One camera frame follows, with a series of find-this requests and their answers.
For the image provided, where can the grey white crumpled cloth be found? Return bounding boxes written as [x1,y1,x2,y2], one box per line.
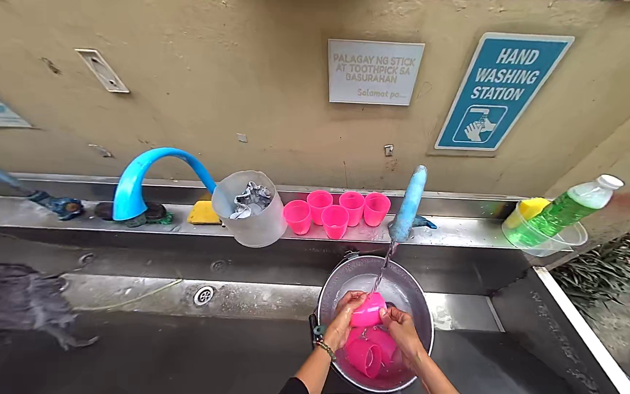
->
[229,181,273,221]

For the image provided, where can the blue hand washing sign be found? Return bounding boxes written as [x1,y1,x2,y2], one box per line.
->
[434,32,575,152]

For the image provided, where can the wet grey cloth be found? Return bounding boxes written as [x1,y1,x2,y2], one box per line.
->
[0,262,99,386]

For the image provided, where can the glossy pink plastic cup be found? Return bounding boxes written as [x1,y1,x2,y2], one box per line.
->
[350,292,387,329]

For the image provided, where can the clear plastic container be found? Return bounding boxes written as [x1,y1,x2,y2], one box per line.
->
[501,198,589,258]

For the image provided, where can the yellow sponge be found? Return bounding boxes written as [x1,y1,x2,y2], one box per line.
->
[517,197,551,224]
[187,192,223,225]

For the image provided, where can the light blue worn faucet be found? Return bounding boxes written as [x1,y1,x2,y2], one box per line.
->
[388,165,438,245]

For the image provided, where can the green leafy plants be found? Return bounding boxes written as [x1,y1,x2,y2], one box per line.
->
[549,225,630,319]

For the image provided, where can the thin yellow-green strand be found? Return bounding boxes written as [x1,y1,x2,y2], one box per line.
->
[72,278,183,312]

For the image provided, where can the translucent white plastic pitcher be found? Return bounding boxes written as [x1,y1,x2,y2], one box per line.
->
[211,170,288,249]

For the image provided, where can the round metal bucket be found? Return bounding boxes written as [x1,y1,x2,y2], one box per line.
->
[310,251,435,394]

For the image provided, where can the person's right forearm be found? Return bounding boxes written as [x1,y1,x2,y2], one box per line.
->
[409,347,461,394]

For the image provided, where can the stainless steel sink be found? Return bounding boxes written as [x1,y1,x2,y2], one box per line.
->
[0,175,630,394]

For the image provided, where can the white wall outlet plate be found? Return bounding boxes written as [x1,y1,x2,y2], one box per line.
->
[75,49,130,94]

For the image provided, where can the bright blue curved faucet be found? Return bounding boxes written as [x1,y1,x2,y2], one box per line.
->
[113,147,218,222]

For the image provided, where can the bottle with green liquid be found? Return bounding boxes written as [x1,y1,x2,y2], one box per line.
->
[524,174,625,247]

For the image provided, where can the white sign with text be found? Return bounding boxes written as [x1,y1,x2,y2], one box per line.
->
[328,38,426,107]

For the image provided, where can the green scouring pad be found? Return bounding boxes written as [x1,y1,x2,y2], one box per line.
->
[127,211,175,228]

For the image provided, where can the person's left forearm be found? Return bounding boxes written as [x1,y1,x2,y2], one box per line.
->
[279,339,338,394]

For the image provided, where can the blue faucet with corroded base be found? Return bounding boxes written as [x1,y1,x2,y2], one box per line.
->
[0,153,84,222]

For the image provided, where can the person's right hand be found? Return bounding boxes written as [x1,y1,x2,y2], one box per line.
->
[380,304,424,362]

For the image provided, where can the person's left hand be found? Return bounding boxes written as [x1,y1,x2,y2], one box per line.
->
[323,290,369,352]

